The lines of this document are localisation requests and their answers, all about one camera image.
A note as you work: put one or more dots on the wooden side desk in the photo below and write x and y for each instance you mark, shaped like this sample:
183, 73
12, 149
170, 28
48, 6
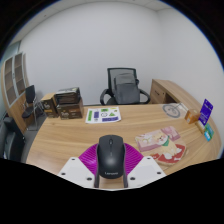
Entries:
166, 90

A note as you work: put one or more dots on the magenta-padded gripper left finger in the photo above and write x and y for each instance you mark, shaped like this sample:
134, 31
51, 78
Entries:
78, 169

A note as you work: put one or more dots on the purple card package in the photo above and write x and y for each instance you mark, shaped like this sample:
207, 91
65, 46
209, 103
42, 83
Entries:
205, 111

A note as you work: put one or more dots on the white printed sheet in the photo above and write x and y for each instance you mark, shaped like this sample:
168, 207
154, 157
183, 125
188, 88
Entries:
102, 115

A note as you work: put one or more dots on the cartoon print mouse pad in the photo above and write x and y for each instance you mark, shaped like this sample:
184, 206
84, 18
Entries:
160, 143

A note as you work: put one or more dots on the grey backpack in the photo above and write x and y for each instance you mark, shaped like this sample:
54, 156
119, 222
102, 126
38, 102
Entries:
126, 89

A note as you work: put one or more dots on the wide brown coffee box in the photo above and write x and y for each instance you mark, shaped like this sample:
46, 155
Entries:
70, 112

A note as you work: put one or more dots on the orange box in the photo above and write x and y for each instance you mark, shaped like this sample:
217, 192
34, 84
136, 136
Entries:
191, 116

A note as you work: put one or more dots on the black visitor chair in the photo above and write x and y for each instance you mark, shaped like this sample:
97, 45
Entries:
30, 95

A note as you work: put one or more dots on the black leather seat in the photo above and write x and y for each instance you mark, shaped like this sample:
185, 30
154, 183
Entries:
11, 141

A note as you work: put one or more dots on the teal small box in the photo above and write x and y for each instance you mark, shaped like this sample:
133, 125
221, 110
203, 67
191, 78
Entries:
209, 132

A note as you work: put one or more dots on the black box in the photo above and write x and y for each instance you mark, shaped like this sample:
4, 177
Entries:
67, 96

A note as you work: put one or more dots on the wooden shelf unit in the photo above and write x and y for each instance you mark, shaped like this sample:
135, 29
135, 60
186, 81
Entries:
13, 90

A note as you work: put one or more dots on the round grey disc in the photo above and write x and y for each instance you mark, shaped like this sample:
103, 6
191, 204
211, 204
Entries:
171, 110

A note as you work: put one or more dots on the tan small box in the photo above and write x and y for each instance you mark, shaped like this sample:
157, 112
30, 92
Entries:
200, 126

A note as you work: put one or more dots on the black mesh office chair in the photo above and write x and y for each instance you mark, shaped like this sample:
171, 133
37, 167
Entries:
111, 78

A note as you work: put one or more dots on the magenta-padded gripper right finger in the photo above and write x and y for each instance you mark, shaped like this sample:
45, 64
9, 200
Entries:
144, 169

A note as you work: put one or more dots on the black computer mouse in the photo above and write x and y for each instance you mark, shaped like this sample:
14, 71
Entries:
111, 157

